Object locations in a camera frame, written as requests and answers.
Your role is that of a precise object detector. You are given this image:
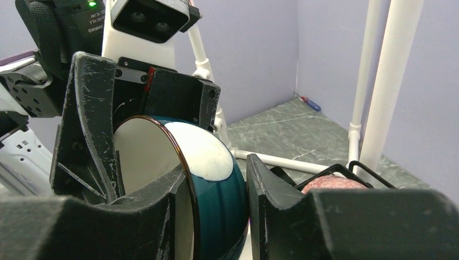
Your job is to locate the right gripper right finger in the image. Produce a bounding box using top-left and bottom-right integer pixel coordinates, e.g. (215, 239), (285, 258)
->
(246, 154), (458, 259)

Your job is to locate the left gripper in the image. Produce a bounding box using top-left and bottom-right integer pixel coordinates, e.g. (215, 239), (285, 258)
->
(50, 51), (220, 205)

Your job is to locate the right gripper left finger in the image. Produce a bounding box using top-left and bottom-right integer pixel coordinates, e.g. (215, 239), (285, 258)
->
(1, 168), (185, 259)

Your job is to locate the red patterned bowl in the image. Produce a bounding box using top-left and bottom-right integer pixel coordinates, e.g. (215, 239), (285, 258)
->
(301, 175), (366, 194)

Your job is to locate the teal white bowl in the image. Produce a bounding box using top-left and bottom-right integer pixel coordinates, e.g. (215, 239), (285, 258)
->
(114, 115), (249, 259)

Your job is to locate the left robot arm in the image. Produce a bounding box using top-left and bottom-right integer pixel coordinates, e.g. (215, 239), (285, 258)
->
(1, 1), (220, 130)

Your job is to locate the red blue screwdriver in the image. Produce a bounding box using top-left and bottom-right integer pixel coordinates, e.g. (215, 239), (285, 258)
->
(300, 96), (321, 112)

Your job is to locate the black wire dish rack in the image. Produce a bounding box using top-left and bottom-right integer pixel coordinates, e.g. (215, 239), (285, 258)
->
(270, 160), (396, 192)

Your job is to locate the white PVC pipe frame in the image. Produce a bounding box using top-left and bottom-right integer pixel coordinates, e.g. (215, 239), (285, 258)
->
(186, 0), (425, 184)

